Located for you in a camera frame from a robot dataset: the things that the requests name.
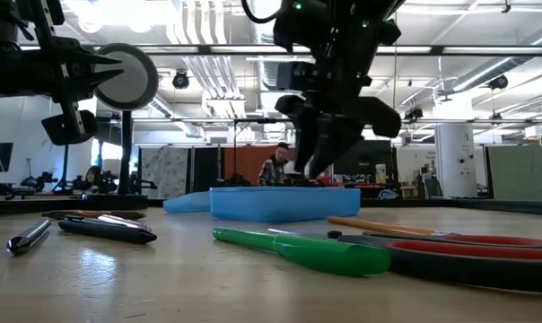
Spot grey patterned partition panel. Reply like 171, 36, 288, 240
140, 146, 190, 199

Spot black desk monitor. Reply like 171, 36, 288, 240
333, 139, 394, 177

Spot dark brown pen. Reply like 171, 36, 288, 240
40, 209, 142, 221

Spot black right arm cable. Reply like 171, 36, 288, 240
240, 0, 284, 24

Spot orange pencil with eraser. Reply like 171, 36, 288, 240
328, 215, 460, 238

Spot black overhead crossbar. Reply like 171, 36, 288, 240
18, 43, 542, 58

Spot person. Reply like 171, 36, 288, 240
258, 142, 295, 188
83, 164, 105, 195

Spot grey-green partition panel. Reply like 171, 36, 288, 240
485, 145, 542, 199

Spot black desk lamp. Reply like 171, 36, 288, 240
84, 42, 160, 211

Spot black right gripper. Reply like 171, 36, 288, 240
275, 53, 402, 179

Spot blue plastic supply box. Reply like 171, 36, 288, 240
209, 187, 362, 224

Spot black pen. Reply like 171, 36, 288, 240
57, 214, 159, 246
5, 218, 53, 257

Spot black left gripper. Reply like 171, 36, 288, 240
0, 0, 124, 145

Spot orange partition panel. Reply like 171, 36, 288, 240
223, 145, 279, 186

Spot white round column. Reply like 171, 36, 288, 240
434, 123, 477, 199

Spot green highlighter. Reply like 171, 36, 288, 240
212, 226, 392, 277

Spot thin black horizontal rail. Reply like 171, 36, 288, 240
131, 117, 542, 126

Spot red and black scissors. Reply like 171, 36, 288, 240
266, 227, 542, 295

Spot blue translucent box lid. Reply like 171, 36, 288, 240
162, 191, 212, 214

